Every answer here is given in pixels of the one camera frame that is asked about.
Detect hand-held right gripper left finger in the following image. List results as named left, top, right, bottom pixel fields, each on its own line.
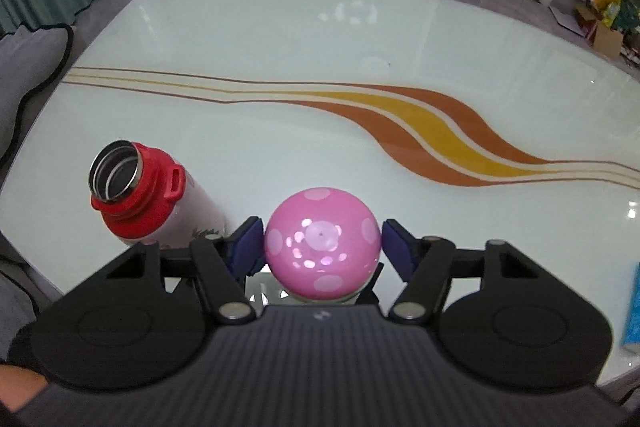
left=106, top=216, right=267, bottom=326

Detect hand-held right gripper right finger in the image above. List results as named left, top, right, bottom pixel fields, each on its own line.
left=381, top=217, right=542, bottom=326

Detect pink spotted bottle cap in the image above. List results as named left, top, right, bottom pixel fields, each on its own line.
left=264, top=188, right=383, bottom=303

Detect white thermos bottle red collar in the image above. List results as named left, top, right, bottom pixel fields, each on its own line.
left=89, top=139, right=229, bottom=254

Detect blue packet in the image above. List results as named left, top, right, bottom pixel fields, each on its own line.
left=622, top=262, right=640, bottom=356

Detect grey sofa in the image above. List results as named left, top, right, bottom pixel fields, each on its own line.
left=0, top=24, right=75, bottom=168

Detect cardboard box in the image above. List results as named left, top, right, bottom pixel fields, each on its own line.
left=592, top=19, right=627, bottom=60

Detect colourful bags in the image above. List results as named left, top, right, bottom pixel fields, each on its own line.
left=584, top=0, right=640, bottom=32

